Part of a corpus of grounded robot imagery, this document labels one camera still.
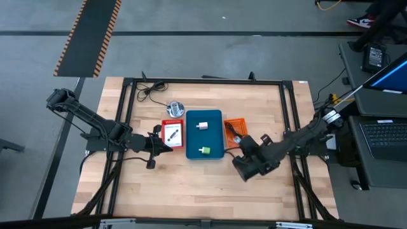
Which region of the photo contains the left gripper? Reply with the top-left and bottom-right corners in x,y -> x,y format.
144,125 -> 174,169

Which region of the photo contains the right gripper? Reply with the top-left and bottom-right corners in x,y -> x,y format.
232,134 -> 273,182

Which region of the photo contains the blue plastic bin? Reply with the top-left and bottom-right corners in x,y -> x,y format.
185,109 -> 225,160

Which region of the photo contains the red mesh basket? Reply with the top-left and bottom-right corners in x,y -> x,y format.
161,119 -> 185,149

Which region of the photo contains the orange mesh basket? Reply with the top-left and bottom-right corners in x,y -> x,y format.
223,118 -> 248,149

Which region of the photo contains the silver round puck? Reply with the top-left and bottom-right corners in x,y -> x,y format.
166,101 -> 186,119

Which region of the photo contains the black floor strip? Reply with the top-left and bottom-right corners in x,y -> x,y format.
33,78 -> 86,220

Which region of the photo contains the black laptop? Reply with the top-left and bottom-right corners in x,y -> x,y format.
358,118 -> 407,163

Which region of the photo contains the black orange-striped floor mat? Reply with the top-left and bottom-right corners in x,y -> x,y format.
53,0 -> 123,78

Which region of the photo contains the black crossbeam with brackets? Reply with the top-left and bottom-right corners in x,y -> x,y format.
0,214 -> 407,229

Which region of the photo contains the grey side desk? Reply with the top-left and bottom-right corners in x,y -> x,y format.
338,41 -> 407,191

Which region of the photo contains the grey chair base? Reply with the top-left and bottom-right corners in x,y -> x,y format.
0,139 -> 25,154

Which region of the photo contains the black stand leg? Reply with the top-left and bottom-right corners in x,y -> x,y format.
348,0 -> 407,52

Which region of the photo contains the blue-lit monitor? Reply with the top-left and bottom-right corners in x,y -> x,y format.
362,52 -> 407,95

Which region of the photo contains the person's sneaker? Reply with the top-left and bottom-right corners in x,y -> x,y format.
345,15 -> 376,29

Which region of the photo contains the person's leg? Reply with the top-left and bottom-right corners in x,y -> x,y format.
370,0 -> 398,20

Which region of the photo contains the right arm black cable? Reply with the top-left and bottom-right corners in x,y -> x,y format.
223,146 -> 242,158

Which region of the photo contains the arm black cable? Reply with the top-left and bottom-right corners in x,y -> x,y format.
107,149 -> 156,169
223,146 -> 242,158

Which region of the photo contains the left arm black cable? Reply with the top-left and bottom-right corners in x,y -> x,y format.
107,149 -> 156,169

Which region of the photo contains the black cable with plug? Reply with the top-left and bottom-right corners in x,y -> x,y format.
136,81 -> 169,108

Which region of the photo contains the black floor power cable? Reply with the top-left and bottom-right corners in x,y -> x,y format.
317,67 -> 350,99

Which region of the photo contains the yellow cable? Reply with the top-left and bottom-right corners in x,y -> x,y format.
316,0 -> 343,11

